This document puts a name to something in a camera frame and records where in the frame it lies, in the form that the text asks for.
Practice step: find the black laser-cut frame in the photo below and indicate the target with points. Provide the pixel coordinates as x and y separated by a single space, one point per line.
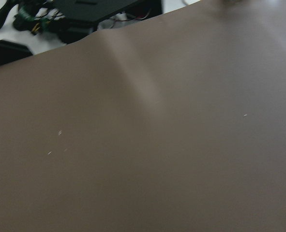
82 17

